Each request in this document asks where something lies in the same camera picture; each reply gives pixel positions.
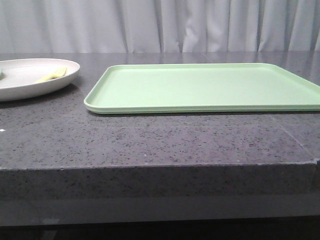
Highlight beige round plate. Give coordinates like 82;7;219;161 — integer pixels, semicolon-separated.
0;58;80;102

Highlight yellow plastic fork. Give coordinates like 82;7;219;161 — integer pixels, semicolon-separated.
34;66;67;84

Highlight light green plastic tray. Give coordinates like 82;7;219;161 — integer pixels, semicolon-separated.
84;63;320;115

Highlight white pleated curtain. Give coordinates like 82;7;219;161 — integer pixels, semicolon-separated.
0;0;320;54

